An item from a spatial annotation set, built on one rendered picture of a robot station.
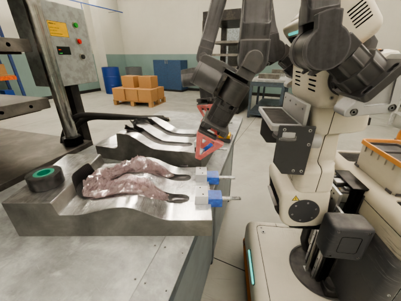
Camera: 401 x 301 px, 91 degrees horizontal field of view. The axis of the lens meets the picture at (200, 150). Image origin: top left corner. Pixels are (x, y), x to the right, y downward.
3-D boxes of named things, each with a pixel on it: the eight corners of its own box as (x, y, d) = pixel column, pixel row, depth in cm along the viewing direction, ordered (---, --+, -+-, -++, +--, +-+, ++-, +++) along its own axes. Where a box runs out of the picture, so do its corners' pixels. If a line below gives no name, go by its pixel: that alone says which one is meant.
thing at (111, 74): (126, 92, 748) (122, 67, 710) (114, 94, 700) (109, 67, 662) (114, 91, 771) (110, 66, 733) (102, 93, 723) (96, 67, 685)
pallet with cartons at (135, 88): (166, 101, 591) (163, 74, 559) (151, 107, 520) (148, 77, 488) (131, 99, 624) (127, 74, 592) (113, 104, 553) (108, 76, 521)
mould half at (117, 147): (216, 147, 101) (216, 122, 95) (201, 174, 79) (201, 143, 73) (131, 137, 114) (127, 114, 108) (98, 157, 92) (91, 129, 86)
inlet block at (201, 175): (233, 180, 70) (234, 166, 68) (235, 188, 65) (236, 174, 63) (196, 180, 70) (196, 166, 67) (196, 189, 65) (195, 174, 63)
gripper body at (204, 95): (196, 103, 82) (194, 84, 80) (203, 101, 91) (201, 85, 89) (211, 102, 80) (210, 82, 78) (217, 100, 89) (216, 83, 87)
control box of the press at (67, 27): (127, 206, 178) (87, 8, 115) (103, 232, 152) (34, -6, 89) (107, 202, 184) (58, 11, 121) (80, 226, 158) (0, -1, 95)
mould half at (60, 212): (207, 180, 75) (208, 153, 70) (211, 236, 52) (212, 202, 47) (76, 180, 75) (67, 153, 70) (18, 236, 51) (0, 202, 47)
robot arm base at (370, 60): (412, 64, 35) (367, 63, 45) (383, 33, 33) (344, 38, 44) (366, 103, 38) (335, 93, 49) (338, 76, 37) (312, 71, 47)
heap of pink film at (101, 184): (175, 171, 69) (173, 151, 66) (167, 205, 53) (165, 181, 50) (101, 171, 69) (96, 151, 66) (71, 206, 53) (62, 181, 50)
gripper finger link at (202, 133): (184, 156, 48) (201, 123, 44) (188, 145, 54) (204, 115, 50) (209, 169, 48) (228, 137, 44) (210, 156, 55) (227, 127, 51)
